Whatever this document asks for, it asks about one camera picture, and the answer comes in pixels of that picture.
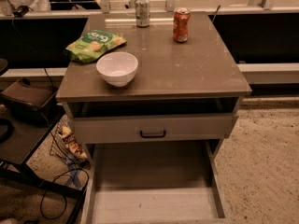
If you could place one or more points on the grey drawer cabinet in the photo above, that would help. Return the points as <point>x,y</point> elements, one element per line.
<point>196,77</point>

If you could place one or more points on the grey top drawer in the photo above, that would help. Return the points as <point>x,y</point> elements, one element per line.
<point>105,130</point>

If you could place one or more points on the open grey middle drawer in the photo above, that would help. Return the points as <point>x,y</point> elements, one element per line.
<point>154,183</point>

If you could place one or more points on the white bowl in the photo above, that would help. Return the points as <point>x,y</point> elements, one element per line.
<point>117,68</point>

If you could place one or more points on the green snack bag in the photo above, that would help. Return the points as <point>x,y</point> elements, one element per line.
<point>91,46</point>

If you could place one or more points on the orange soda can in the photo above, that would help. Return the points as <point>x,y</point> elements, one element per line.
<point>180,24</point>

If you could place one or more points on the snack packet in basket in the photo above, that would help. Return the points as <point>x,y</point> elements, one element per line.
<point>71,143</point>

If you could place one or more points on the silver green soda can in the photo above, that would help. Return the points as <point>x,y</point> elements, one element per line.
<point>142,13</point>

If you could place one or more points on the black side cart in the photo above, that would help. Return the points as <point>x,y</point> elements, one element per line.
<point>24,135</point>

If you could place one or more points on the black clamp device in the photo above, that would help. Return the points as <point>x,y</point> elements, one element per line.
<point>20,11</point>

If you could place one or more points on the black drawer handle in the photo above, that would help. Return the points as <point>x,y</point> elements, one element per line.
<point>152,135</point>

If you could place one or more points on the black wire basket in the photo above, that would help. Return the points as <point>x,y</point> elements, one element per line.
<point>58,149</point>

